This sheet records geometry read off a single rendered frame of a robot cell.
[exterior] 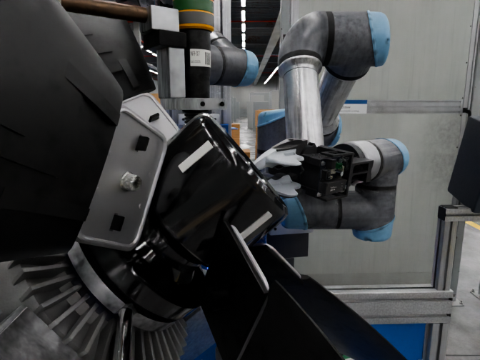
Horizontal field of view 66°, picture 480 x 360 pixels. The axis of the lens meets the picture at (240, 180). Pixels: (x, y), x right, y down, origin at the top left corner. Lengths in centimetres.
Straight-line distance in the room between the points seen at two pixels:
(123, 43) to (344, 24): 54
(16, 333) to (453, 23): 254
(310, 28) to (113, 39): 51
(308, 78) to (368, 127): 159
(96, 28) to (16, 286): 26
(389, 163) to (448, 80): 189
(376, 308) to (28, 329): 78
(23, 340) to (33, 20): 18
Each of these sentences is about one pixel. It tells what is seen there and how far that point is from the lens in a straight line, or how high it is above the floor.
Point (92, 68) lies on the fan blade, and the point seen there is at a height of 129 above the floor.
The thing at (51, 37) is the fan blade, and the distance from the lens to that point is 22.
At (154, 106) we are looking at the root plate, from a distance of 38.
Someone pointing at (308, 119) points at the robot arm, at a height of 125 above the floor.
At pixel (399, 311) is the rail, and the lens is 97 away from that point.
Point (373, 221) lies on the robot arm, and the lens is 73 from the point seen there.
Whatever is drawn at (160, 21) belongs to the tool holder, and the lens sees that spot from 39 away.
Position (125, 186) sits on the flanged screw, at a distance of 25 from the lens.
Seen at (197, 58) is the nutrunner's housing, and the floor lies 132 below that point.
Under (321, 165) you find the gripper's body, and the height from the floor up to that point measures 119.
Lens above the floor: 127
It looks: 11 degrees down
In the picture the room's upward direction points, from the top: straight up
